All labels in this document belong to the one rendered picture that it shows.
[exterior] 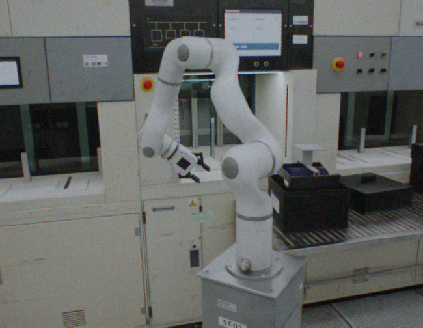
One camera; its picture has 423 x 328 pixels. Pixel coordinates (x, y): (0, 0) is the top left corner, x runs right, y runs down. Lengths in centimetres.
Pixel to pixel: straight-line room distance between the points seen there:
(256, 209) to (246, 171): 15
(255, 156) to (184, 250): 101
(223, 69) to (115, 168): 81
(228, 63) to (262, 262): 66
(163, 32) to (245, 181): 93
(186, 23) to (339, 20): 78
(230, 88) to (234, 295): 65
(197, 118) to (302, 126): 96
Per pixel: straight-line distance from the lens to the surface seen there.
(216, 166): 215
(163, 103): 148
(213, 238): 207
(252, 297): 126
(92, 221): 196
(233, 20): 192
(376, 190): 193
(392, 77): 231
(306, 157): 169
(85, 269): 207
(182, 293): 218
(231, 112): 123
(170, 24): 186
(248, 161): 114
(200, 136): 283
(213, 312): 138
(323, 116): 212
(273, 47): 198
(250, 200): 121
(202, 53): 125
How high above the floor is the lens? 141
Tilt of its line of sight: 14 degrees down
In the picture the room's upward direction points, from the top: 1 degrees counter-clockwise
